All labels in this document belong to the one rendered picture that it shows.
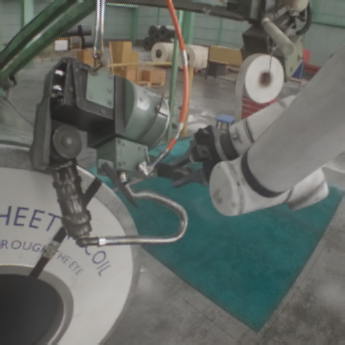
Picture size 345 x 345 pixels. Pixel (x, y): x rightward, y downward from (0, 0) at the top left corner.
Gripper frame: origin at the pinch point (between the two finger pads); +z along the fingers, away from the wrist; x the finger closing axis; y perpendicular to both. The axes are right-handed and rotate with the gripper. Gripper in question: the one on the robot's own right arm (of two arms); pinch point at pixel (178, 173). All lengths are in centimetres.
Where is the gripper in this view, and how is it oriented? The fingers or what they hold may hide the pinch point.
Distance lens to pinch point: 67.5
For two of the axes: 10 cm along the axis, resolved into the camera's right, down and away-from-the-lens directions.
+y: -6.2, -1.3, -7.7
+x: 2.2, 9.2, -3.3
